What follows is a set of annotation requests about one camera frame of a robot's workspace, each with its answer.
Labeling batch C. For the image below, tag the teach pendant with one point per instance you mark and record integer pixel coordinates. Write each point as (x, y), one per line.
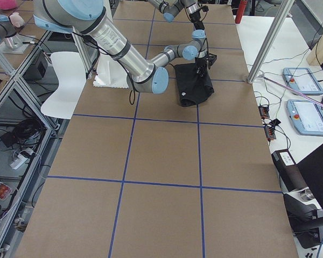
(306, 117)
(302, 80)

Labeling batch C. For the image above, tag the upper teach pendant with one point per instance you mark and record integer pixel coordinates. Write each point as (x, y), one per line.
(302, 80)

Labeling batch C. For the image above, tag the lower teach pendant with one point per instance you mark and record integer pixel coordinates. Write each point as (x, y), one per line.
(306, 117)

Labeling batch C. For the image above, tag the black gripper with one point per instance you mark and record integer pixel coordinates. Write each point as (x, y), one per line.
(201, 62)
(196, 19)

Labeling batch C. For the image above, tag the black monitor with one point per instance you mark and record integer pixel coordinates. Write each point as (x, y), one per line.
(311, 169)

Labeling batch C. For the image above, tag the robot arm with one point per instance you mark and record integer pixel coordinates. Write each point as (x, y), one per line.
(170, 11)
(90, 18)

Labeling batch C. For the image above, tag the red fire extinguisher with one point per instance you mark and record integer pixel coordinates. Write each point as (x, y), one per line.
(240, 11)

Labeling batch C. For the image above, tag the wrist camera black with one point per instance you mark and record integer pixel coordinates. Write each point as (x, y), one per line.
(211, 58)
(204, 8)

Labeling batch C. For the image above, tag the white plastic chair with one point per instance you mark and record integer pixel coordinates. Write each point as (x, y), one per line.
(71, 76)

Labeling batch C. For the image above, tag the aluminium frame post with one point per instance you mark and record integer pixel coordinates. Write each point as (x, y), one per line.
(269, 39)

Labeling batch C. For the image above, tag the black graphic t-shirt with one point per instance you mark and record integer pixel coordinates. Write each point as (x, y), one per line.
(194, 86)

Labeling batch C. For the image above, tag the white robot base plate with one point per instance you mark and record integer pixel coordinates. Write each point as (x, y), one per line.
(110, 74)

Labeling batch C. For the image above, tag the metal reacher grabber tool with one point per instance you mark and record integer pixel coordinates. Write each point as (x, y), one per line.
(292, 90)

